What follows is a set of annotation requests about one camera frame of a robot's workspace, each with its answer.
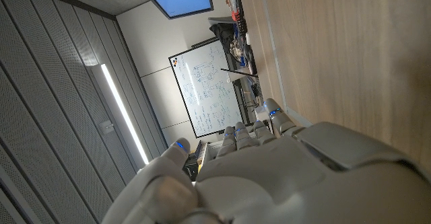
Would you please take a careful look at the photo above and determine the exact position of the grey ceiling sensor box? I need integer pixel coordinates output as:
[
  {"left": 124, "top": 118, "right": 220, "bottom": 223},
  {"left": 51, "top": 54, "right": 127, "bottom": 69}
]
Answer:
[{"left": 98, "top": 120, "right": 115, "bottom": 136}]

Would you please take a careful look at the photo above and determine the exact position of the whiteboard with black frame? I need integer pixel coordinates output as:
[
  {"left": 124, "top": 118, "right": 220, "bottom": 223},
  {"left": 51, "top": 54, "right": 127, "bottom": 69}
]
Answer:
[{"left": 168, "top": 37, "right": 244, "bottom": 139}]

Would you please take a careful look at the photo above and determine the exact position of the large black keyboard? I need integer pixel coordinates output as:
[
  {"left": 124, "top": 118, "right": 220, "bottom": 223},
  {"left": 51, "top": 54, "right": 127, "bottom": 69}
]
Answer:
[{"left": 251, "top": 82, "right": 263, "bottom": 99}]

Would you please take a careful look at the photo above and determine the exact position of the dark laptop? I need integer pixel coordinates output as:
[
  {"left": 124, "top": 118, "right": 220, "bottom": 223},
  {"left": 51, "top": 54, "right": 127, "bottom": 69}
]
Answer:
[{"left": 220, "top": 67, "right": 259, "bottom": 80}]

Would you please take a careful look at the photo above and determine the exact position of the white shelf cabinet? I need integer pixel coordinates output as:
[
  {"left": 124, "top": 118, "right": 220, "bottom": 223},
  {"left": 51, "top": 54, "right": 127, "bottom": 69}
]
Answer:
[{"left": 183, "top": 139, "right": 230, "bottom": 181}]

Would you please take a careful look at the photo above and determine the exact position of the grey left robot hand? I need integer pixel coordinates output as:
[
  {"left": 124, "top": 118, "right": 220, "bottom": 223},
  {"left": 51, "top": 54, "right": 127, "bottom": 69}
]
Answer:
[{"left": 100, "top": 98, "right": 431, "bottom": 224}]

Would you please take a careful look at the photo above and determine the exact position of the long ceiling light strip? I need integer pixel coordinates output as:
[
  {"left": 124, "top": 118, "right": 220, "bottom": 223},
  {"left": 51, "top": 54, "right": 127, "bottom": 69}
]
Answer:
[{"left": 100, "top": 63, "right": 150, "bottom": 165}]

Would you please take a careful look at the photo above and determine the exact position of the small black keyboard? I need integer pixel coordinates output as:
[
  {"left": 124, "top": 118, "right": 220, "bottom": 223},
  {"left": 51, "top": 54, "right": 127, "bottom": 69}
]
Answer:
[{"left": 235, "top": 10, "right": 249, "bottom": 34}]

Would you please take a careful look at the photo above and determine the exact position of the black jacket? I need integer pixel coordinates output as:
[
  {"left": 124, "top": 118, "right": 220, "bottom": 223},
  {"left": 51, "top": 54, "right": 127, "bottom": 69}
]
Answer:
[{"left": 209, "top": 22, "right": 236, "bottom": 53}]

